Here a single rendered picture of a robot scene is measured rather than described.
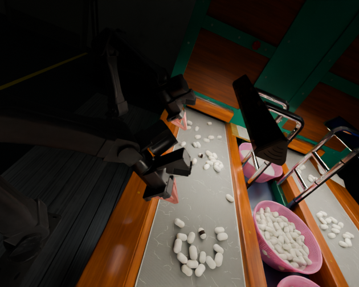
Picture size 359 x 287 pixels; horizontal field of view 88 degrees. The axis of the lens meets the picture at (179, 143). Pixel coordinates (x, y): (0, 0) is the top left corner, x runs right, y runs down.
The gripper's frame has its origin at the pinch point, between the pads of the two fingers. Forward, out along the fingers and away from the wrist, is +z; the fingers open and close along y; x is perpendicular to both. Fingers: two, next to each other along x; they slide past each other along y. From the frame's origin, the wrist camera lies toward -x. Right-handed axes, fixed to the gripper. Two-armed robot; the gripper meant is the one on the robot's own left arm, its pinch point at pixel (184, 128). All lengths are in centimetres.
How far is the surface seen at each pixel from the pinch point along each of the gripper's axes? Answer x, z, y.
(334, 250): -38, 63, -26
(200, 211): -0.2, 18.4, -30.4
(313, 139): -59, 66, 47
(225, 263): -6, 25, -45
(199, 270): -2, 17, -50
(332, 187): -55, 80, 17
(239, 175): -13.4, 30.2, -5.8
